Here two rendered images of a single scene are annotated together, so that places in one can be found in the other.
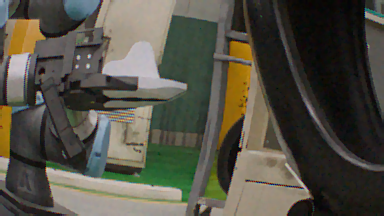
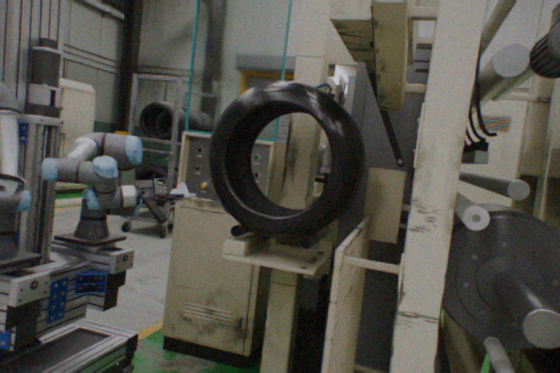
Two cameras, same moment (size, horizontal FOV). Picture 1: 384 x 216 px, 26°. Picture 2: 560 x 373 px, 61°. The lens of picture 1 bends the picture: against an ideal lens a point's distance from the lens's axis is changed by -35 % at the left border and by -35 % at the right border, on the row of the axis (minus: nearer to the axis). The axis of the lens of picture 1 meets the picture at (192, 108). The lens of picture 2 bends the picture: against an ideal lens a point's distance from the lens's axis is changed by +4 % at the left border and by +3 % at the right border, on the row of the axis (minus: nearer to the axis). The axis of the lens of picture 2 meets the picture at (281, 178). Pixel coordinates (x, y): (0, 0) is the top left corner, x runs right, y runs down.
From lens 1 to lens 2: 65 cm
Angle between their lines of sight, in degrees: 23
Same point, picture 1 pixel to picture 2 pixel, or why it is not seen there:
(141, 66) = (183, 190)
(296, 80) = (229, 190)
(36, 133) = not seen: hidden behind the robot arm
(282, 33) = (224, 176)
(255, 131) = not seen: hidden behind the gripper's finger
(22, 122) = not seen: hidden behind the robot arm
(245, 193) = (181, 211)
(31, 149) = (100, 213)
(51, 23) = (121, 165)
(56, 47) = (148, 184)
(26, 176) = (94, 226)
